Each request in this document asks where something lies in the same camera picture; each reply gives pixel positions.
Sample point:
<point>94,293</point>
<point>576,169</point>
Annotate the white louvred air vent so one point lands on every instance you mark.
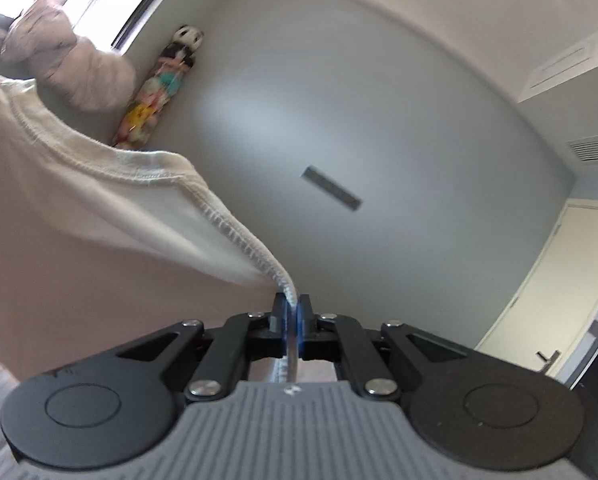
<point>596,149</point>

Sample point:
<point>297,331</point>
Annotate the pale pink quilted pillow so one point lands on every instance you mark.
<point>79,65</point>

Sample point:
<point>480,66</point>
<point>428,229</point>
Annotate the white ceiling slot vent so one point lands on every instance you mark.
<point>561,72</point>

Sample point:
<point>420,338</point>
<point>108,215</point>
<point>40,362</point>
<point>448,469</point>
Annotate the panda plush toy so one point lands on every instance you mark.
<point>189,36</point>

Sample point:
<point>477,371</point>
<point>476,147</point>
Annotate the clear tube of plush toys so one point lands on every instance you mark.
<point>151,97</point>

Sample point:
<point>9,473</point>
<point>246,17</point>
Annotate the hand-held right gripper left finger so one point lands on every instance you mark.
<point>279,322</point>

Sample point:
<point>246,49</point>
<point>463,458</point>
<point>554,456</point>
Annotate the grey wall socket strip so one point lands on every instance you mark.
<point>332,188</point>

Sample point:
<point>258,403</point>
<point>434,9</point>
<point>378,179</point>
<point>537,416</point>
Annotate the white T-shirt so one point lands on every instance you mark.
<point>94,220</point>

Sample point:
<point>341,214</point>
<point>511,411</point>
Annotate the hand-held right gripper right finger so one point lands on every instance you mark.
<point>304,325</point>

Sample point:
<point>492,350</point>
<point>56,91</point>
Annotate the cream door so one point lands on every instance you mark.
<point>539,300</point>

